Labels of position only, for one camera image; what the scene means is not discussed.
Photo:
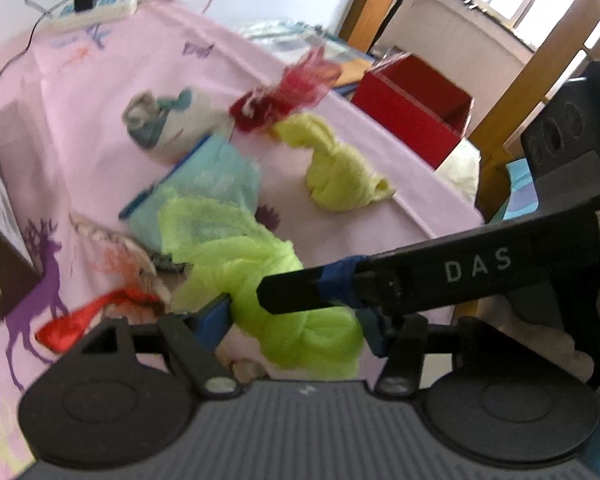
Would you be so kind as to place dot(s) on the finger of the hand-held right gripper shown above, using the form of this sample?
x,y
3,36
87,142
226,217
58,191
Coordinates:
x,y
340,280

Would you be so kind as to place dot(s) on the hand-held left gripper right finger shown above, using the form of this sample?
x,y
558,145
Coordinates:
x,y
375,335

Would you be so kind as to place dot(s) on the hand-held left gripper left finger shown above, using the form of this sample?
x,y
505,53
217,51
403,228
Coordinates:
x,y
212,322

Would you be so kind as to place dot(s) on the lime green gauze cloth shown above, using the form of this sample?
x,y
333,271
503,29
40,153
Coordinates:
x,y
280,325

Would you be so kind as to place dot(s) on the red patterned cloth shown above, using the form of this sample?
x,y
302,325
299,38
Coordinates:
x,y
280,97

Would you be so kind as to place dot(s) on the brown cardboard box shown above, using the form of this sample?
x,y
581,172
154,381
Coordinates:
x,y
0,280

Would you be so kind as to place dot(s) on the person's right hand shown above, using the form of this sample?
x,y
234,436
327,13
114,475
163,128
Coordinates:
x,y
555,350

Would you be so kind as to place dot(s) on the light blue patterned sheet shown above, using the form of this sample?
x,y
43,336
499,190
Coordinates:
x,y
520,190

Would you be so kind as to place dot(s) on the yellow towel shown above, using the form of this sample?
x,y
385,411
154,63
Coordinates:
x,y
340,175

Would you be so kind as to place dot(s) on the cream cloth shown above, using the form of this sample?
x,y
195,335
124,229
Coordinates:
x,y
460,170

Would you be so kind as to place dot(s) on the red satin cloth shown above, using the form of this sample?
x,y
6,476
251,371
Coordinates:
x,y
70,330

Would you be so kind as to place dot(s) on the light blue cloth pack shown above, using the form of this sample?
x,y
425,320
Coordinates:
x,y
215,175

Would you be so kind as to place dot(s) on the red square box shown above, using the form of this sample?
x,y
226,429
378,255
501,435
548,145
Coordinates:
x,y
405,105

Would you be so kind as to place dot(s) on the white and teal sock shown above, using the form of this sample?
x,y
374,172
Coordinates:
x,y
180,125

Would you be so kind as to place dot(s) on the clear plastic bag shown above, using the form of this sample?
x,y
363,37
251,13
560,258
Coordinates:
x,y
300,40

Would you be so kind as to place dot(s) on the pink printed tablecloth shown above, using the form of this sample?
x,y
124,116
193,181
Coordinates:
x,y
105,75

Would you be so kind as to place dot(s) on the white power strip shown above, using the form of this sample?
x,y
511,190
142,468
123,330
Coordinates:
x,y
105,10

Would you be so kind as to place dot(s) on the wooden post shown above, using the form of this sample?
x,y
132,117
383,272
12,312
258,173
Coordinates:
x,y
545,60

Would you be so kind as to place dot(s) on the wooden door frame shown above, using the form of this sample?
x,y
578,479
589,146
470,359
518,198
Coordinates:
x,y
375,0

